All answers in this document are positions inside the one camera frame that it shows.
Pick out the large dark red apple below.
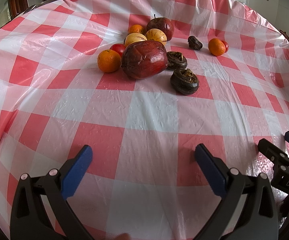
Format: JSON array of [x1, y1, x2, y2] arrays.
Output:
[[121, 41, 168, 80]]

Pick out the small red tomato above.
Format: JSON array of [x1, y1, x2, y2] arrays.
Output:
[[222, 40, 229, 53]]

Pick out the dark passion fruit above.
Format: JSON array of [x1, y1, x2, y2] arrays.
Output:
[[170, 68, 199, 95], [187, 36, 203, 50], [167, 51, 187, 70]]

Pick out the orange mandarin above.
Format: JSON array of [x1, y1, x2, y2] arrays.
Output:
[[128, 24, 146, 35], [208, 38, 226, 56], [97, 49, 121, 73]]

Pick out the dark passion fruit back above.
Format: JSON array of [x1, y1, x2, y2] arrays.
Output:
[[187, 36, 203, 50]]

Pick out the orange mandarin back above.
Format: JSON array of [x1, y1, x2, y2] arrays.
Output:
[[128, 24, 146, 35]]

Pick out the red white checkered tablecloth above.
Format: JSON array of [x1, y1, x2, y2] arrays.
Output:
[[0, 0, 289, 239]]

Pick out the dark passion fruit front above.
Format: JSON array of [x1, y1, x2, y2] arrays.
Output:
[[170, 68, 199, 95]]

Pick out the yellow striped melon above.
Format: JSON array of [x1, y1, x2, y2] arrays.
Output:
[[146, 28, 167, 46], [124, 33, 147, 47]]

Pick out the red apple with stem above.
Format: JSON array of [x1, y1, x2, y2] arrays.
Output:
[[146, 15, 174, 41]]

